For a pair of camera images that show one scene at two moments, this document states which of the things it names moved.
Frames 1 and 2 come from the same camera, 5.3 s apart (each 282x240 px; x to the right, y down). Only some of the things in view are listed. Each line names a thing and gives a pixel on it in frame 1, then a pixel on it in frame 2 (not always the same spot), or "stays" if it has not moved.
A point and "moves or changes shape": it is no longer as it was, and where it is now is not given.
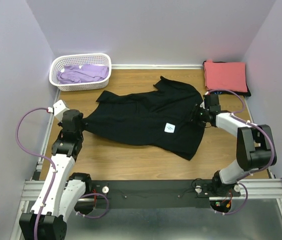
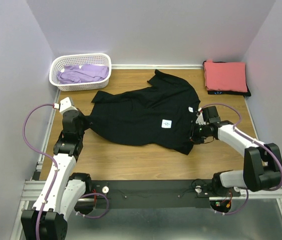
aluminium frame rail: x=31 y=190 stays
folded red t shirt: x=225 y=76 stays
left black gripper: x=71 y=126 stays
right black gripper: x=205 y=109 → x=196 y=139
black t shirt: x=161 y=116 moves or changes shape
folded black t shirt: x=245 y=94 stays
